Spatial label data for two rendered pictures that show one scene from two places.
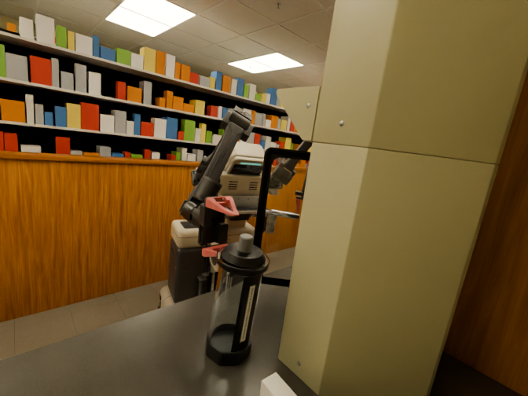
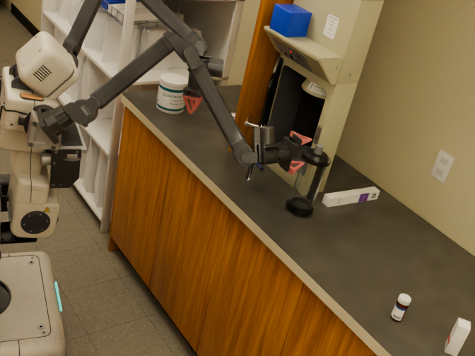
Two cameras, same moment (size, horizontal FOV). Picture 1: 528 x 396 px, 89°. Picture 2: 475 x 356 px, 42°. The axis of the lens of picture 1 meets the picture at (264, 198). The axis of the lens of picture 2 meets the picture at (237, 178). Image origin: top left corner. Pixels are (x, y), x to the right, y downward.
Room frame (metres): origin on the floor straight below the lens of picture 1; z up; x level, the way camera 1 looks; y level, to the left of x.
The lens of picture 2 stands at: (0.66, 2.01, 2.12)
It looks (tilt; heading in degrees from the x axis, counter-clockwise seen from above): 29 degrees down; 273
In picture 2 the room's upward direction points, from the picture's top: 13 degrees clockwise
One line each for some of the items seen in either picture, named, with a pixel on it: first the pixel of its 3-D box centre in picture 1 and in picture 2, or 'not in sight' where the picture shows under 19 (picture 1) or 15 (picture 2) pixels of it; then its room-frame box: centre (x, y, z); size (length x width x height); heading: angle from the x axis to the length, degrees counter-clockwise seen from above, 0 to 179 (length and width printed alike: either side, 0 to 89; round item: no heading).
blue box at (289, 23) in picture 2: not in sight; (290, 20); (0.72, -0.21, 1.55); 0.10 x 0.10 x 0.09; 44
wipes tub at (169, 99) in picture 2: not in sight; (172, 93); (1.17, -0.56, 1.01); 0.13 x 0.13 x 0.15
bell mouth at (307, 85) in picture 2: not in sight; (325, 84); (0.53, -0.25, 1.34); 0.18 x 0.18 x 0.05
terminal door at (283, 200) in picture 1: (309, 224); (263, 118); (0.73, -0.14, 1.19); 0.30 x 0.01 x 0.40; 90
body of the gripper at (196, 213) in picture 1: (207, 220); (280, 154); (0.63, 0.13, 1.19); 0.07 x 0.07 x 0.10; 43
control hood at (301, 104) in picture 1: (337, 125); (299, 54); (0.66, -0.15, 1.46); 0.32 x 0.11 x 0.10; 134
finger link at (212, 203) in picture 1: (224, 214); (300, 143); (0.58, 0.08, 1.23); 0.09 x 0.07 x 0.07; 43
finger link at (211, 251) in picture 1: (221, 243); (294, 160); (0.58, 0.08, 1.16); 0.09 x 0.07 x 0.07; 43
